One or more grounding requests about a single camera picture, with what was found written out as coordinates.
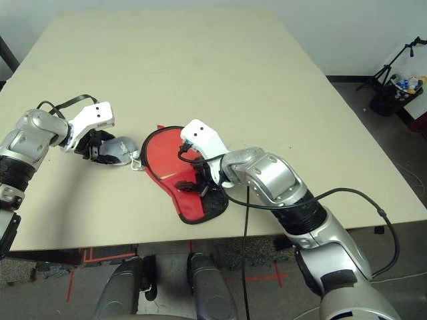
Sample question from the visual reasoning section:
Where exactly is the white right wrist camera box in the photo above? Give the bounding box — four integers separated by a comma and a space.
179, 119, 231, 184

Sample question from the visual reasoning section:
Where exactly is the black tripod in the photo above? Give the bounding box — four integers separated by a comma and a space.
356, 35, 427, 93

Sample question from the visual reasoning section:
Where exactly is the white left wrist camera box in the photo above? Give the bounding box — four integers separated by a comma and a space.
59, 101, 116, 154

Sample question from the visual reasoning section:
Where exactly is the white floor cable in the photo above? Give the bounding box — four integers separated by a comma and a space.
370, 270, 427, 284

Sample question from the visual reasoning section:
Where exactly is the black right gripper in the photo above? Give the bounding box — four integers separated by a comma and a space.
175, 159, 221, 197

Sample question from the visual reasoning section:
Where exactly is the side table with black leg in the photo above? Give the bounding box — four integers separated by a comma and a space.
0, 35, 20, 83

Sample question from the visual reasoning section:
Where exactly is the grey robot leg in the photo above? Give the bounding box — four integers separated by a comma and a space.
93, 256, 157, 320
186, 252, 234, 320

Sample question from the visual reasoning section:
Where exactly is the black and red paddle case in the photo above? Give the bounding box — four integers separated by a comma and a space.
140, 125, 230, 225

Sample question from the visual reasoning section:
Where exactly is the grey left robot leg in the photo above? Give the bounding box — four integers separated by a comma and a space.
93, 256, 157, 320

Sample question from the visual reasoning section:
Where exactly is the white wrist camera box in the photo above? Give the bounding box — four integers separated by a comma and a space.
179, 119, 231, 184
59, 101, 116, 154

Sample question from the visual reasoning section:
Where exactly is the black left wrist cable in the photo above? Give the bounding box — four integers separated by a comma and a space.
35, 94, 99, 117

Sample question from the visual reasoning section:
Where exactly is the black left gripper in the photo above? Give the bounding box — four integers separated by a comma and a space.
75, 130, 117, 165

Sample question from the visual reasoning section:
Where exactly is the thin black hanging cable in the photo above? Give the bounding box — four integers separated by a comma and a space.
242, 185, 251, 320

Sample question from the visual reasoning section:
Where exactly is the grey plush keychain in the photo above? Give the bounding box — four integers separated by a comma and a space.
98, 135, 145, 171

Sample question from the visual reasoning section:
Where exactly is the black bin with clutter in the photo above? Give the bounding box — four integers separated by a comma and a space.
369, 75, 427, 117

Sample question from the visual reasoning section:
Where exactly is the thick black cable with ferrite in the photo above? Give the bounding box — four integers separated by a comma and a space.
178, 143, 400, 279

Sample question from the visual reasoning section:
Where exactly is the grey right robot leg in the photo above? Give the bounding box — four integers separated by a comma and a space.
186, 252, 234, 320

